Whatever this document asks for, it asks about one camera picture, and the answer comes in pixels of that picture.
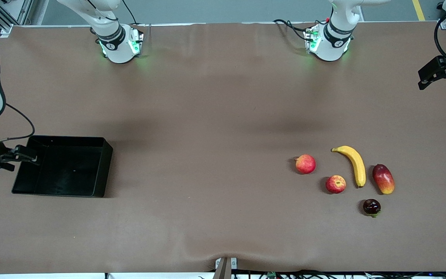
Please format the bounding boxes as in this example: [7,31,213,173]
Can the red apple with stem dimple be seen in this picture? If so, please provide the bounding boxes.
[326,175,347,194]

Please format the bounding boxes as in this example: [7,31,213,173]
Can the pinkish red round fruit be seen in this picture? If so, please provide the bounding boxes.
[294,154,317,175]

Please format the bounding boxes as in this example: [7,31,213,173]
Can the black right arm base cable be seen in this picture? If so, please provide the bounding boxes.
[122,0,152,28]

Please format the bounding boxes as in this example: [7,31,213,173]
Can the red yellow mango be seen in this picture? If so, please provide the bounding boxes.
[372,164,395,195]

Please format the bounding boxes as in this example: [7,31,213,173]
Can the black left arm base cables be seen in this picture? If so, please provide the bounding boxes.
[273,19,313,41]

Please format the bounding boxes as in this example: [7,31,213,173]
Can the brown table mat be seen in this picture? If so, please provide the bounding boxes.
[0,21,446,274]

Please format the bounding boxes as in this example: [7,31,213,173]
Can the black rectangular plastic box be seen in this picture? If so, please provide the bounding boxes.
[12,135,113,198]

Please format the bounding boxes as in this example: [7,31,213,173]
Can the yellow banana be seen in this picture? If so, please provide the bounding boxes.
[331,145,367,188]

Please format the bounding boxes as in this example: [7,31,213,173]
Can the metal table clamp bracket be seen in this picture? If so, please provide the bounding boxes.
[215,257,238,279]

